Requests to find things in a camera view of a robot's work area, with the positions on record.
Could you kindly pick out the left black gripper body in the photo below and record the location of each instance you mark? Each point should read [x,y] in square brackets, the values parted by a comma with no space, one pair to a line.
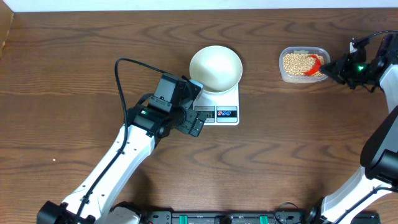
[186,126]

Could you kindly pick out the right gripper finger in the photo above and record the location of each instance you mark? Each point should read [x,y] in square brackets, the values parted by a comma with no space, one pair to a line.
[332,68]
[336,78]

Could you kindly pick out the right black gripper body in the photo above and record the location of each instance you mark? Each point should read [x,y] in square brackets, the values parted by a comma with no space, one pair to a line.
[357,71]

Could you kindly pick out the red plastic measuring scoop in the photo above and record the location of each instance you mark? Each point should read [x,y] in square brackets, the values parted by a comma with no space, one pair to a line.
[315,67]

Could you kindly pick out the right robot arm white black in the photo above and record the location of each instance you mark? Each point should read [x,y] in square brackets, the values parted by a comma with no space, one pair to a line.
[377,174]

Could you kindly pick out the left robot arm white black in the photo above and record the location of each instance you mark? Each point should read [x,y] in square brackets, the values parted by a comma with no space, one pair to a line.
[92,201]

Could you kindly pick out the white digital kitchen scale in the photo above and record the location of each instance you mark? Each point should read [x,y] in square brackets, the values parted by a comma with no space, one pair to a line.
[221,109]

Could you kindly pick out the white bowl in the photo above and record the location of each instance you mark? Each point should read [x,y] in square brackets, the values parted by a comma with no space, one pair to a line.
[217,68]

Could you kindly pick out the soybeans pile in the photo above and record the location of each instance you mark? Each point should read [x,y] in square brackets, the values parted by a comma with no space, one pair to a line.
[297,64]

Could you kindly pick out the clear plastic container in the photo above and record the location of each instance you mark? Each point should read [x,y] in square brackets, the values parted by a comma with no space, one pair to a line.
[303,50]

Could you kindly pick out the cardboard box edge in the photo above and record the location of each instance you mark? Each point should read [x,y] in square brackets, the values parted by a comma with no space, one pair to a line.
[6,18]

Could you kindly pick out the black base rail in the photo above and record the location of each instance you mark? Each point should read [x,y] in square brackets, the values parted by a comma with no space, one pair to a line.
[248,217]

